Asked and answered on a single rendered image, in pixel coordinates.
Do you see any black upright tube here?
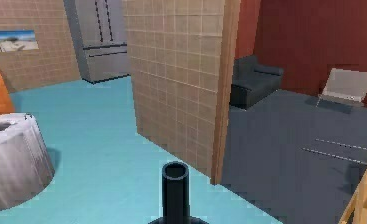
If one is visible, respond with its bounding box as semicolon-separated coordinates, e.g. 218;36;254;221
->
147;161;211;224

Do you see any framed beach picture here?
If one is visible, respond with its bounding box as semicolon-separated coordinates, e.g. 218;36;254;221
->
0;29;40;54

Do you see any light wooden chair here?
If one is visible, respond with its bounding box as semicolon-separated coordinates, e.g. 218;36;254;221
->
337;154;367;224

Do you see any grey round bin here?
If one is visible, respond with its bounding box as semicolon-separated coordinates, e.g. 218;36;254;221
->
0;112;56;213

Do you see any dark grey armchair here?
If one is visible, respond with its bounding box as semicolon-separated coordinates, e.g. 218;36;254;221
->
229;54;285;111

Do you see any grey steel fridge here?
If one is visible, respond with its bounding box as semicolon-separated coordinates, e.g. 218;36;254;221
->
63;0;132;85

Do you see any black fridge handle bar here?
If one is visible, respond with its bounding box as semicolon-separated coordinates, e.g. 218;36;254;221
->
87;50;129;59
94;0;104;43
104;0;114;43

